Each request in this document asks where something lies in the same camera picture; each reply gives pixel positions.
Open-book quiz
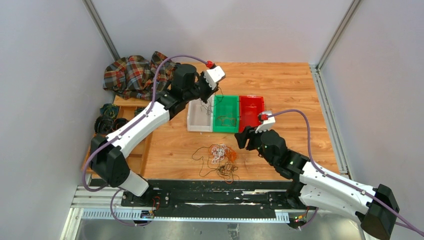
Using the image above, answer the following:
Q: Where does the green plastic bin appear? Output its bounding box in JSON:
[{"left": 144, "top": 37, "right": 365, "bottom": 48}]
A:
[{"left": 212, "top": 95, "right": 240, "bottom": 133}]

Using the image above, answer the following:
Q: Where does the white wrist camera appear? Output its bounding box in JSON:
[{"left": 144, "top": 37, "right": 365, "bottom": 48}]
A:
[
  {"left": 203, "top": 66, "right": 226, "bottom": 90},
  {"left": 255, "top": 111, "right": 276, "bottom": 133}
]

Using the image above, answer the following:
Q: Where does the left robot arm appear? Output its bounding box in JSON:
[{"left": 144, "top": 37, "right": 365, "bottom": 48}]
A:
[{"left": 87, "top": 64, "right": 226, "bottom": 207}]

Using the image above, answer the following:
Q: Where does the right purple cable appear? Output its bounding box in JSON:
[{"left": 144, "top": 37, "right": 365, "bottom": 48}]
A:
[{"left": 258, "top": 109, "right": 424, "bottom": 237}]

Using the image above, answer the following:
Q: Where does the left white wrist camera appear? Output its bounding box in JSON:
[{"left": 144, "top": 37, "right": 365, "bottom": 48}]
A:
[{"left": 203, "top": 66, "right": 226, "bottom": 90}]

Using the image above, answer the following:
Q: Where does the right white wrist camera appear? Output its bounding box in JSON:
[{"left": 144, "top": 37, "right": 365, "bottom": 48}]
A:
[{"left": 255, "top": 111, "right": 276, "bottom": 133}]

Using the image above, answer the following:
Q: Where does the red plastic bin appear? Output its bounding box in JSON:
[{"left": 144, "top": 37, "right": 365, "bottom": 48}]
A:
[{"left": 238, "top": 95, "right": 265, "bottom": 133}]

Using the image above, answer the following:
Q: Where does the dark fabric roll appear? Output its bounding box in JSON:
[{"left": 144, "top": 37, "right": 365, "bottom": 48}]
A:
[{"left": 94, "top": 115, "right": 114, "bottom": 135}]

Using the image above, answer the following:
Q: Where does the brown fabric roll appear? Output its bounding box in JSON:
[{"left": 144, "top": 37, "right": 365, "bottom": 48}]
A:
[{"left": 112, "top": 117, "right": 129, "bottom": 131}]

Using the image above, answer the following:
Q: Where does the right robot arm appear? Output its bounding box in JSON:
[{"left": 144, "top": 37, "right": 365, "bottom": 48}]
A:
[{"left": 234, "top": 126, "right": 400, "bottom": 240}]

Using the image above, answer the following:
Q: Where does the wooden compartment tray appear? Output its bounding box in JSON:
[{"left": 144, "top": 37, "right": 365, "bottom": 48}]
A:
[{"left": 95, "top": 95, "right": 153, "bottom": 175}]

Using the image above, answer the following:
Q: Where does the black cable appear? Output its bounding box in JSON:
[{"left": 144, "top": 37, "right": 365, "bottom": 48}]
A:
[{"left": 200, "top": 86, "right": 225, "bottom": 117}]

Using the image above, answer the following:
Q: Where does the aluminium front rail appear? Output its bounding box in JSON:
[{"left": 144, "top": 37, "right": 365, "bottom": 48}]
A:
[{"left": 59, "top": 185, "right": 382, "bottom": 240}]

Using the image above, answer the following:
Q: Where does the plaid cloth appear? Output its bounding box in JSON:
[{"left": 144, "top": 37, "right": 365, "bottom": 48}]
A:
[{"left": 102, "top": 51, "right": 167, "bottom": 101}]

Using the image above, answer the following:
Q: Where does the orange cable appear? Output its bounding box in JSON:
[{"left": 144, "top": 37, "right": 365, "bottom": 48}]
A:
[{"left": 215, "top": 112, "right": 238, "bottom": 129}]

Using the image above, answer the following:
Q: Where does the right aluminium frame post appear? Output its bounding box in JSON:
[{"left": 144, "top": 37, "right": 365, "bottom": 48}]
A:
[{"left": 316, "top": 0, "right": 362, "bottom": 72}]

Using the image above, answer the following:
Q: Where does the green patterned fabric roll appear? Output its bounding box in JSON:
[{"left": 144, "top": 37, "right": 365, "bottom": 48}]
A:
[{"left": 99, "top": 103, "right": 120, "bottom": 119}]

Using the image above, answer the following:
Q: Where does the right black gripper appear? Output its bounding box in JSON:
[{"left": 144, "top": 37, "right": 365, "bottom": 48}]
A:
[{"left": 235, "top": 123, "right": 276, "bottom": 166}]

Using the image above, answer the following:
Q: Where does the aluminium frame post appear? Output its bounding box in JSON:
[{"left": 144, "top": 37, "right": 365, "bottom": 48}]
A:
[
  {"left": 316, "top": 0, "right": 362, "bottom": 72},
  {"left": 82, "top": 0, "right": 121, "bottom": 61}
]

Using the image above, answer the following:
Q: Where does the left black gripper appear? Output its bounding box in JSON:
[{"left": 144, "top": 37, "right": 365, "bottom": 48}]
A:
[{"left": 184, "top": 71, "right": 220, "bottom": 105}]

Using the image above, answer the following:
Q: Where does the cable bundle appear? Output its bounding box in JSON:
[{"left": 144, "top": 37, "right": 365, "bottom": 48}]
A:
[{"left": 190, "top": 143, "right": 241, "bottom": 185}]

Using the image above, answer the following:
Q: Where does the white plastic bin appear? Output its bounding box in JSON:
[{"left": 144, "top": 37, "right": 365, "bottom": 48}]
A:
[{"left": 187, "top": 95, "right": 215, "bottom": 132}]

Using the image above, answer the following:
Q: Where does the left aluminium frame post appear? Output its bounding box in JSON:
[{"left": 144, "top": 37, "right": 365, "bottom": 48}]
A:
[{"left": 82, "top": 0, "right": 121, "bottom": 61}]

